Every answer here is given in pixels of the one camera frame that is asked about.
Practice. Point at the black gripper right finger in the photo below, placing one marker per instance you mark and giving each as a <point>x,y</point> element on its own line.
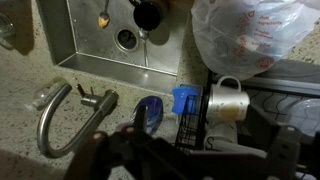
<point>286,148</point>

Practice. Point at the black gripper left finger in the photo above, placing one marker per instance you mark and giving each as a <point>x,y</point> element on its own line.
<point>144,157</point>

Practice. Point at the white plastic bag red print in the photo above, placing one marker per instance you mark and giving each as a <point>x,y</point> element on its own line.
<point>243,38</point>

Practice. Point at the clear plastic container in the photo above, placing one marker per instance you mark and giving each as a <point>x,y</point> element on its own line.
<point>305,115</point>

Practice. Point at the white mug lower rack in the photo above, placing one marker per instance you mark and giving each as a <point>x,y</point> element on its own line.
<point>220,130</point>

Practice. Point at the blue dish soap bottle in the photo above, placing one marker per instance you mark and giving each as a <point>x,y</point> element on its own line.
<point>154,113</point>

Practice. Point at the curved steel faucet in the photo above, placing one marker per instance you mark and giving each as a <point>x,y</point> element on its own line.
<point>59,134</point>

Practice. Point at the white mug yellow print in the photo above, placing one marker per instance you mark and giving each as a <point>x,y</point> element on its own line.
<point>226,103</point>

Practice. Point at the blue sponge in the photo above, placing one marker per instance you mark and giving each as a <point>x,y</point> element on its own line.
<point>184,97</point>

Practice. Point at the stainless steel sink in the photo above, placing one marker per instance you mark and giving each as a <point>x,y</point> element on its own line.
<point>77,42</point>

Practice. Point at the clear glass on counter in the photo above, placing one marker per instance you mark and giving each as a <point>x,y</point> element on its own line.
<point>43,95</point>

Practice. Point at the steel spoon in sink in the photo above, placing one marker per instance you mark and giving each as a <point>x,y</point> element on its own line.
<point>144,35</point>

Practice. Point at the spoon with food residue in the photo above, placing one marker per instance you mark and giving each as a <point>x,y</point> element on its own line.
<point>103,19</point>

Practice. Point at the black mug in sink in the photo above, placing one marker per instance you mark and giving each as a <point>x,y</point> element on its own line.
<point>148,14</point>

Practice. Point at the black wire dish rack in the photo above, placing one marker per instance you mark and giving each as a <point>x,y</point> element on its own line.
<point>190,136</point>

